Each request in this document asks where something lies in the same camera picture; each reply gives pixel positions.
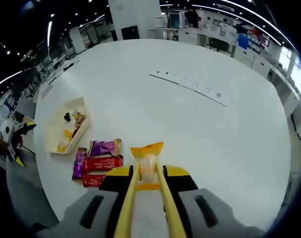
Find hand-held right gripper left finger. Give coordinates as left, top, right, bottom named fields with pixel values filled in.
left=35, top=165, right=134, bottom=238

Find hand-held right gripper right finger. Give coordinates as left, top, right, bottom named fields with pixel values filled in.
left=162, top=164, right=267, bottom=238

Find red bar food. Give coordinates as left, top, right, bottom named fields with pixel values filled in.
left=83, top=155, right=124, bottom=174
left=81, top=173, right=107, bottom=188

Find yellow food tongs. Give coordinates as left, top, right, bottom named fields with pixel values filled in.
left=113, top=158, right=188, bottom=238

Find cream hexagonal container tray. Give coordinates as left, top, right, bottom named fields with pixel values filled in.
left=44, top=96, right=91, bottom=156

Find purple snack food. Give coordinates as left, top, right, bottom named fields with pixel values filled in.
left=71, top=147, right=88, bottom=181
left=88, top=138, right=123, bottom=157

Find pale pink strips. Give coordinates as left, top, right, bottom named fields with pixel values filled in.
left=41, top=85, right=54, bottom=99

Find table socket strip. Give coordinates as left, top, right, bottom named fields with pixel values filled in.
left=148, top=70, right=229, bottom=108

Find long white counter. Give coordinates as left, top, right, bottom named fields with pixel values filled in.
left=150, top=24, right=301, bottom=139

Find black office chair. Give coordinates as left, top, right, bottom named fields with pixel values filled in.
left=209, top=37, right=230, bottom=52

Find black cabinet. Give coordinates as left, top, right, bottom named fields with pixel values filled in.
left=120, top=24, right=141, bottom=40

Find blue storage crate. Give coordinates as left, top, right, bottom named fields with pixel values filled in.
left=236, top=33, right=248, bottom=50

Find pale blue screen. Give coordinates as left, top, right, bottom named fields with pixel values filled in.
left=168, top=11, right=180, bottom=28

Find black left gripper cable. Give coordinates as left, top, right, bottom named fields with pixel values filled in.
left=20, top=145, right=37, bottom=156

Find blue wall board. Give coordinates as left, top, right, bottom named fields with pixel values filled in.
left=0, top=90, right=17, bottom=115

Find red wall display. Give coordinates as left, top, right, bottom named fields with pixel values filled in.
left=248, top=28, right=271, bottom=48

